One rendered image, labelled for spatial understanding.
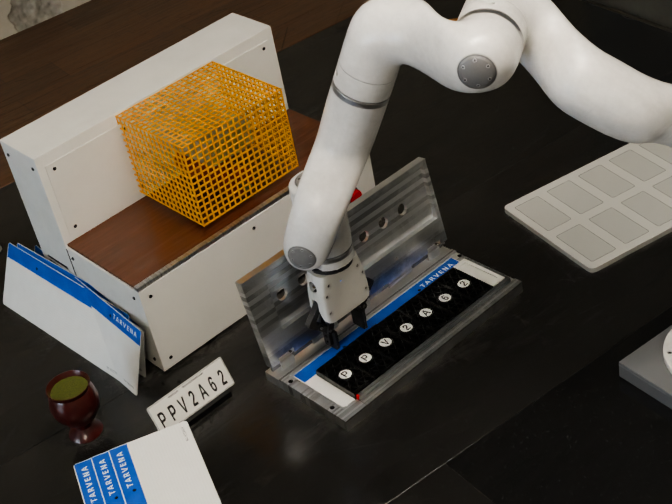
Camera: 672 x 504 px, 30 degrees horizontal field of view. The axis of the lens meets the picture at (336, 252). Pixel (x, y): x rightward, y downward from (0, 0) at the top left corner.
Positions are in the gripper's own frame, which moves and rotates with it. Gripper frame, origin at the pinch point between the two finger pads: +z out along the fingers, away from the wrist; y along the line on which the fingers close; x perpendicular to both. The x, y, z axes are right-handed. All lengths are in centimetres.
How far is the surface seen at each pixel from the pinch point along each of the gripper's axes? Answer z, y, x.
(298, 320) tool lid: -4.8, -6.7, 3.6
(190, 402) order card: 1.2, -28.2, 9.1
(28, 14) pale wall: 1, 41, 176
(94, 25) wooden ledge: 5, 51, 158
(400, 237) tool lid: -5.5, 19.8, 4.9
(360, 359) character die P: 0.9, -3.4, -7.1
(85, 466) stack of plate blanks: -6, -51, 4
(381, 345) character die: 0.9, 1.3, -7.5
